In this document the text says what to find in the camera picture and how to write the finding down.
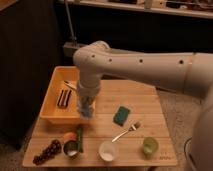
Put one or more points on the orange carrot toy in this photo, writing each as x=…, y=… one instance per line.
x=70, y=136

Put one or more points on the small metal cup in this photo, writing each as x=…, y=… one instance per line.
x=71, y=149

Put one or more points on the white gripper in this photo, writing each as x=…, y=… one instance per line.
x=86, y=92

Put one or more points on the yellow plastic bin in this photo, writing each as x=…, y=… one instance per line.
x=50, y=110

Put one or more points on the white plastic cup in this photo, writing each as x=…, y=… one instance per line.
x=108, y=151

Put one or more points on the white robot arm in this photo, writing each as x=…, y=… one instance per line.
x=187, y=73

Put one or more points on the wooden shelf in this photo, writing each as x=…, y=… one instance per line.
x=188, y=8

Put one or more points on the metal pole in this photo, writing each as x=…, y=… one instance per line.
x=72, y=35

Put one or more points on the green plastic cup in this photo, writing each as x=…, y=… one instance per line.
x=150, y=146

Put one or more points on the blue grey towel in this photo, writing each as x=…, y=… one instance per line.
x=86, y=104

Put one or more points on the grey metal rail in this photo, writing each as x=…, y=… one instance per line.
x=70, y=48

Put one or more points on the green sponge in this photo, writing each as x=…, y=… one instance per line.
x=121, y=115

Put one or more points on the purple grape bunch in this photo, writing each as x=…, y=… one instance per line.
x=48, y=153

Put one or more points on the green vegetable toy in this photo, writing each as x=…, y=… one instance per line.
x=80, y=138

